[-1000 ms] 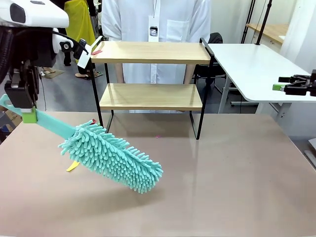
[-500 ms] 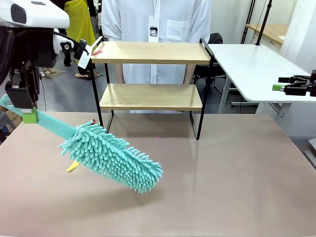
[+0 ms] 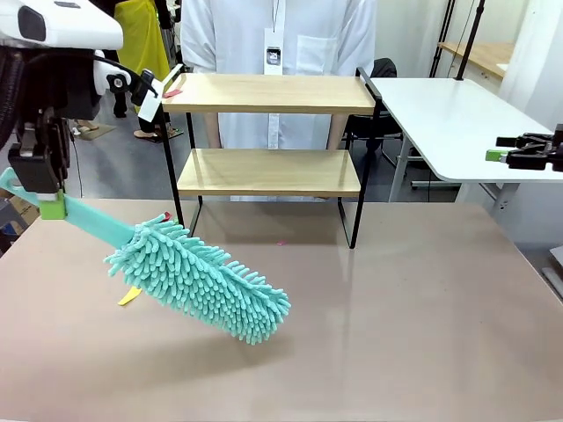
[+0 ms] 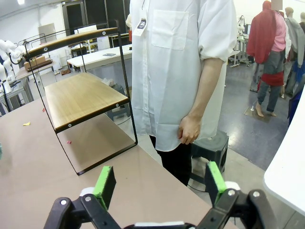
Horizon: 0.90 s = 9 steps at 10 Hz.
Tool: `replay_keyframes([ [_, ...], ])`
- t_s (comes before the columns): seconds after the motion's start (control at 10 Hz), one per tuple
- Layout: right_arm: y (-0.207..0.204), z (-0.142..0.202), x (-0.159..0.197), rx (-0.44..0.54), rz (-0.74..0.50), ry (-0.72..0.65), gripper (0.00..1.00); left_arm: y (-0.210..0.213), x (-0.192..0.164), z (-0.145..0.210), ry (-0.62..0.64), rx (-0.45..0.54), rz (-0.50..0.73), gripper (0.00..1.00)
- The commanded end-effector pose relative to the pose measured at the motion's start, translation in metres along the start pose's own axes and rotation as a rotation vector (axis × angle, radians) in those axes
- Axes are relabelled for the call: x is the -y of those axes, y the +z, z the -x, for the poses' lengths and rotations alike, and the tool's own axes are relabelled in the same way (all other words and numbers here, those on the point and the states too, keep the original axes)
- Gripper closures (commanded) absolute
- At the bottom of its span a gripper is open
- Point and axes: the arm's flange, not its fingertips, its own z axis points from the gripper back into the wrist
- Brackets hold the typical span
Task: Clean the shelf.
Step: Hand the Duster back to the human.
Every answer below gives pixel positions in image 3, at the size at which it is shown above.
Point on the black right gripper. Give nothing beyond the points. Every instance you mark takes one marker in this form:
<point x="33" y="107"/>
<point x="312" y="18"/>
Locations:
<point x="558" y="149"/>

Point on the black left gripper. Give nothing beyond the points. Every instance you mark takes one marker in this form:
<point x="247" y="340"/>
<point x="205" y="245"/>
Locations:
<point x="61" y="88"/>

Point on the teal microfibre duster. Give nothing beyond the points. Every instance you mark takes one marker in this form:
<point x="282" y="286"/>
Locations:
<point x="198" y="281"/>

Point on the person's left forearm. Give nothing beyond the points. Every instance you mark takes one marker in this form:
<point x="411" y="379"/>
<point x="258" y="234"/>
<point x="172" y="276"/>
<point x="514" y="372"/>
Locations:
<point x="336" y="132"/>

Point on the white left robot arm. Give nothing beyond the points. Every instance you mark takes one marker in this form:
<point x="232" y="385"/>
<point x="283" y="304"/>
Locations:
<point x="79" y="26"/>

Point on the brown cardboard box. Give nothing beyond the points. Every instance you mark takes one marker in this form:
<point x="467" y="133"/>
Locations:
<point x="24" y="211"/>

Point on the large white table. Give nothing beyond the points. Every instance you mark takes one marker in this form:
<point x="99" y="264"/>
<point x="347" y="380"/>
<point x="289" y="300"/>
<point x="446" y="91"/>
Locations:
<point x="462" y="123"/>

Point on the wooden background table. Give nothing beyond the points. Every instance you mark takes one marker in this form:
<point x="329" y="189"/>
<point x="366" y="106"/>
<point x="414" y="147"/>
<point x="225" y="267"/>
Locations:
<point x="488" y="57"/>

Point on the black stand pole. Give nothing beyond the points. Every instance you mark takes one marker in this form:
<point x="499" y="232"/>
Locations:
<point x="470" y="39"/>

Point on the black tripod stand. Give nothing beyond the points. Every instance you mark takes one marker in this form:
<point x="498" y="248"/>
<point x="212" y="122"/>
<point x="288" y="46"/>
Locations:
<point x="443" y="39"/>

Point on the figure in yellow coat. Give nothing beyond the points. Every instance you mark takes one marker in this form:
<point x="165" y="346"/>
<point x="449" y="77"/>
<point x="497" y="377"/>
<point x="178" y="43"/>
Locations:
<point x="145" y="39"/>

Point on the yellow paper scrap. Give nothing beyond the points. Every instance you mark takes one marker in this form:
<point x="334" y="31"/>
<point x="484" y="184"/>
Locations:
<point x="128" y="299"/>

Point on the black office chair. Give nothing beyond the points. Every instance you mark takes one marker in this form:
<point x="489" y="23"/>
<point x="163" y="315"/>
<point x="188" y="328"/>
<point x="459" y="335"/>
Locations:
<point x="385" y="70"/>

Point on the person in white coat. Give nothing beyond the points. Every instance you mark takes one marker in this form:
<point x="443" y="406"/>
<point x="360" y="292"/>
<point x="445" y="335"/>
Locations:
<point x="228" y="35"/>

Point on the white name badge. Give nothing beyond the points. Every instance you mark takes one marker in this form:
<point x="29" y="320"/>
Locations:
<point x="273" y="55"/>

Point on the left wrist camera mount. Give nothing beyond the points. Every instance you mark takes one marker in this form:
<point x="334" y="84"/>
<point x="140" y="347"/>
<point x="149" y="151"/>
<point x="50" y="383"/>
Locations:
<point x="145" y="83"/>

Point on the black frame wooden shelf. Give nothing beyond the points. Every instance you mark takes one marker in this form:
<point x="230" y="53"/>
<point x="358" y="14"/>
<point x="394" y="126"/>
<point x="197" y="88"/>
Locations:
<point x="264" y="171"/>

